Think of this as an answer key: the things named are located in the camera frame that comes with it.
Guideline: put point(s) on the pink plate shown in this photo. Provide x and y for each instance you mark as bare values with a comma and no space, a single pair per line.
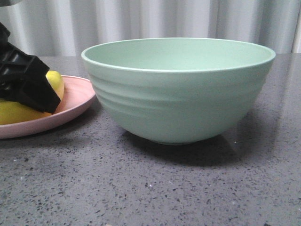
78,97

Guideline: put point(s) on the yellow banana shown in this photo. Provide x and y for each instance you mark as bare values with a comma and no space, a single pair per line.
15,112

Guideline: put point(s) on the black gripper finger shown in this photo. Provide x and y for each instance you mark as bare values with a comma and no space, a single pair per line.
23,77

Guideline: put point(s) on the green ribbed bowl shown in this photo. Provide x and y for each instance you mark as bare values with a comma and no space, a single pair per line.
177,90

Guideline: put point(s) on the white pleated curtain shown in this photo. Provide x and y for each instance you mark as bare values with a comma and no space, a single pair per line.
67,27

